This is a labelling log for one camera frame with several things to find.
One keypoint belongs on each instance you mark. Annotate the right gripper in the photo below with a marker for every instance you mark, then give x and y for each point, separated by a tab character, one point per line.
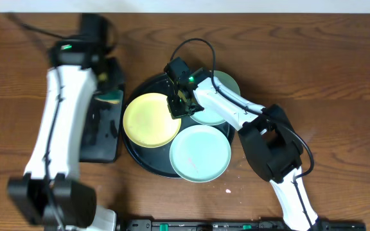
175	113

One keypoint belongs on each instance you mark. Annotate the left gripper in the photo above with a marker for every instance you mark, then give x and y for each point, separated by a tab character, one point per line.
108	88

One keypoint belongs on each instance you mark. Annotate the green yellow sponge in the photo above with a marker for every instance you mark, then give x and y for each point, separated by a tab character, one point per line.
114	97

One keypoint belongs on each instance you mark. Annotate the yellow plate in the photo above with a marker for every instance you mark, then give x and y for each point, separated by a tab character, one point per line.
148	123

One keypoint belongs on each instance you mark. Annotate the light green plate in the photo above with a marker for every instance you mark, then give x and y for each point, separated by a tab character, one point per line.
209	117
200	153

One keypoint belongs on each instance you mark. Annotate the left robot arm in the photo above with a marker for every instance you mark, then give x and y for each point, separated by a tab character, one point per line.
80	123

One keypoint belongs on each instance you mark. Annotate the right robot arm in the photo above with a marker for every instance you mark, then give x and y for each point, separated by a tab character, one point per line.
271	146

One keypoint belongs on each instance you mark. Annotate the rectangular black tray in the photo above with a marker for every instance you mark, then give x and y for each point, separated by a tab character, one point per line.
101	132

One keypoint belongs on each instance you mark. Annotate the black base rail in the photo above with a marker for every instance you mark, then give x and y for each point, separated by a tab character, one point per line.
261	225

